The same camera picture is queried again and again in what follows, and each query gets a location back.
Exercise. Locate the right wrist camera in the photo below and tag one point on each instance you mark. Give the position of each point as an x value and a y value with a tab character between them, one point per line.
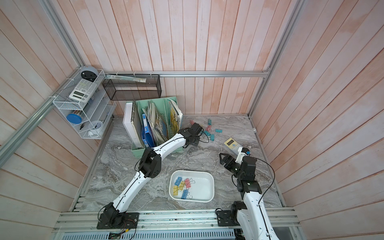
242	152

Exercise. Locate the yellow art book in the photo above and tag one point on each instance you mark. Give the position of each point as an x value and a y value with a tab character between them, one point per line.
176	116

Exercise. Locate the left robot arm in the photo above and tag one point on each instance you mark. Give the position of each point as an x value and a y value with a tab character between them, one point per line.
113	215

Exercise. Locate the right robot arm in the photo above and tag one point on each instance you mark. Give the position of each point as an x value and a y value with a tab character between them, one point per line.
250	213

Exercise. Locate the white desk calculator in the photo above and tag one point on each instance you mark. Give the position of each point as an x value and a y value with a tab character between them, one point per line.
83	91

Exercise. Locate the white tape roll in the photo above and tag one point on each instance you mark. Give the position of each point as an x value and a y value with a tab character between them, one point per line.
95	129

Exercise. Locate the yellow binder clip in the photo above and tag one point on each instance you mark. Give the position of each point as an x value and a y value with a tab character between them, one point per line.
175	190
182	185

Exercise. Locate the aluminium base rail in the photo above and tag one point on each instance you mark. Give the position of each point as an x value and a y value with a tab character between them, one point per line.
151	225

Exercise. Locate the grey round speaker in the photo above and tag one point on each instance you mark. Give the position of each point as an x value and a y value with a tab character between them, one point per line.
89	73

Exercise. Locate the black mesh basket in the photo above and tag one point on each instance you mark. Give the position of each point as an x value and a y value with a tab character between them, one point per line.
129	91

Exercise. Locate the ruler on basket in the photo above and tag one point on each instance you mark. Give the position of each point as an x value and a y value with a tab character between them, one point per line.
126	78

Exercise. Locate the green file organizer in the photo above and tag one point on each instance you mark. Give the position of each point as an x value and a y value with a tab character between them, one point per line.
164	109

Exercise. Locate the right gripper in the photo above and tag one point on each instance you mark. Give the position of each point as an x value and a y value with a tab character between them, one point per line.
229	158

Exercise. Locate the white wire shelf rack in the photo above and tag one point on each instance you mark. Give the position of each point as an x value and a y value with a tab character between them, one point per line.
98	108

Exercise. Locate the yellow blue calculator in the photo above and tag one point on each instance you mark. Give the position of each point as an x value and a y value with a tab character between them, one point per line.
234	146

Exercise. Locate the blue lid jar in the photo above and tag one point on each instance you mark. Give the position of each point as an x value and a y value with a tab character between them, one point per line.
75	117

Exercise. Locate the blue file folder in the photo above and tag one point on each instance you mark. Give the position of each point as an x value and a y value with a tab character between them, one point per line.
147	135

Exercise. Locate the blue binder clip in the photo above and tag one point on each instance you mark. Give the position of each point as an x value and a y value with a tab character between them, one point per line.
178	181
186	195

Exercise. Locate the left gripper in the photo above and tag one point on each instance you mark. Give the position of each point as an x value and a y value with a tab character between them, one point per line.
197	140

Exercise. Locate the white plastic storage box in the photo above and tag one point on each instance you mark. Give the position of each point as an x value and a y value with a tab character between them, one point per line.
203	191

